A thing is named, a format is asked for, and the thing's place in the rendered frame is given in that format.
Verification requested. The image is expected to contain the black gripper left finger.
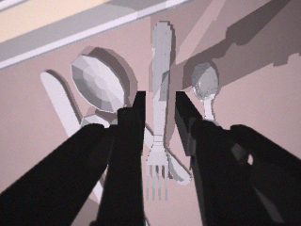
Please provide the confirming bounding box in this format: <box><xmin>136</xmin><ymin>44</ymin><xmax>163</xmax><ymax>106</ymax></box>
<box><xmin>0</xmin><ymin>91</ymin><xmax>146</xmax><ymax>226</ymax></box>

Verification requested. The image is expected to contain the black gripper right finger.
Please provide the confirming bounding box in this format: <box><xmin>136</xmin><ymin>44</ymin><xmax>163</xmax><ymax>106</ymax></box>
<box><xmin>174</xmin><ymin>91</ymin><xmax>301</xmax><ymax>226</ymax></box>

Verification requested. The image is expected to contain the silver fork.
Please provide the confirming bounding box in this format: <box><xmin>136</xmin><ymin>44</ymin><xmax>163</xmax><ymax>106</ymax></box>
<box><xmin>146</xmin><ymin>22</ymin><xmax>172</xmax><ymax>201</ymax></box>

